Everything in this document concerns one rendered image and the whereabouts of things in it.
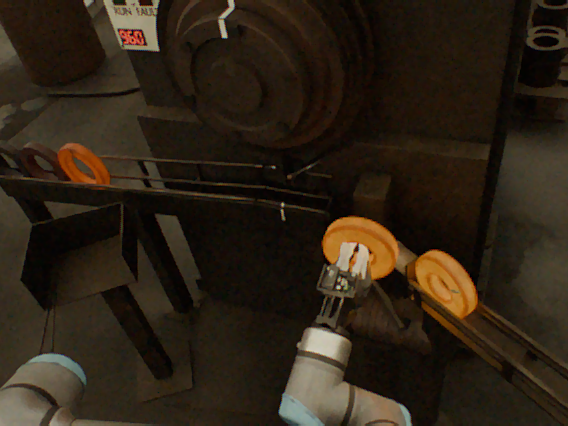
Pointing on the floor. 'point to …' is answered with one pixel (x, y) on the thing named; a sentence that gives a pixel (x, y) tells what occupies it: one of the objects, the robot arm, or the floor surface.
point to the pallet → (547, 62)
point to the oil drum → (51, 38)
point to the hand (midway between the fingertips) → (359, 243)
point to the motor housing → (387, 340)
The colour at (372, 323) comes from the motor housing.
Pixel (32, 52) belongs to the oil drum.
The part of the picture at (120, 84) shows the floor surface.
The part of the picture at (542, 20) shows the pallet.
